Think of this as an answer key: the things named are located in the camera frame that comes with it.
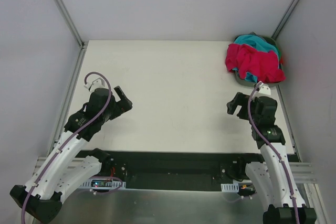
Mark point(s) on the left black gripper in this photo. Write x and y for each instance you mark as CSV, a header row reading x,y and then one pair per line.
x,y
117,107

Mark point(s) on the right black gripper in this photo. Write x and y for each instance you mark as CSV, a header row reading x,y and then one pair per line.
x,y
243,108

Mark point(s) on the pink t shirt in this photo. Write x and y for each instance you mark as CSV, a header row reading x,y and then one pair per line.
x,y
253,65

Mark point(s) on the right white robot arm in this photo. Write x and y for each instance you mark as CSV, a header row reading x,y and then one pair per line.
x,y
272,178

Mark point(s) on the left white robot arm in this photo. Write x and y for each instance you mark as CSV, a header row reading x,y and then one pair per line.
x,y
44,194

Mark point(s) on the teal t shirt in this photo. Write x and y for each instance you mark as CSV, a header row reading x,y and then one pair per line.
x,y
256,42

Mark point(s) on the green t shirt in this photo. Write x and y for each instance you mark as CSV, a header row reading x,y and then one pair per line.
x,y
280,55

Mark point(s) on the left aluminium frame post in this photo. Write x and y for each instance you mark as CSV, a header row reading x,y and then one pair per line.
x,y
70,23

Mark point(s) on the aluminium frame post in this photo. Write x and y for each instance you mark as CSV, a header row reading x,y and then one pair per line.
x,y
70,23
285,18

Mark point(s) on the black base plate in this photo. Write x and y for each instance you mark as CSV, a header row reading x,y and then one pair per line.
x,y
179,171

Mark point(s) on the right white cable duct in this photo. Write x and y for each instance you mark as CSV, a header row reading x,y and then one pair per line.
x,y
230,188

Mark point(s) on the white slotted cable duct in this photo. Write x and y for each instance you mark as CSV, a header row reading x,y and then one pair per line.
x,y
103,183

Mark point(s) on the aluminium front rail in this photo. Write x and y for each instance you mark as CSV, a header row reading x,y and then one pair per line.
x,y
302,172

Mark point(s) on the right aluminium frame post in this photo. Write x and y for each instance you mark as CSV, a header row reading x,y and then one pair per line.
x,y
285,18

